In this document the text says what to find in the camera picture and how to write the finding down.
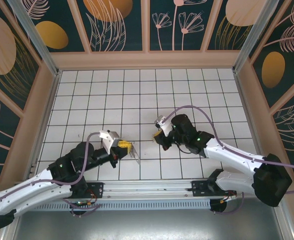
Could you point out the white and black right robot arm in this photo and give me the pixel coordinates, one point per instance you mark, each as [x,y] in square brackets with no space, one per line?
[237,155]

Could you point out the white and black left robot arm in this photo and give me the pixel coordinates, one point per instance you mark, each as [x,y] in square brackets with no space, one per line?
[24,195]

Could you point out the grey metal base sheet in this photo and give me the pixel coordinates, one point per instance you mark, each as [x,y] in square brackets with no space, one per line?
[146,225]

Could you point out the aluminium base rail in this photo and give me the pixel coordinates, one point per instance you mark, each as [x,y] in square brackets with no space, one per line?
[149,188]

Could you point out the aluminium side rail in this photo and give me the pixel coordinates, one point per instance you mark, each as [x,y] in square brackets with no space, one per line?
[250,120]
[48,120]

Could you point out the aluminium frame post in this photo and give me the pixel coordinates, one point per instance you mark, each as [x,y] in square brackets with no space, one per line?
[254,37]
[40,42]

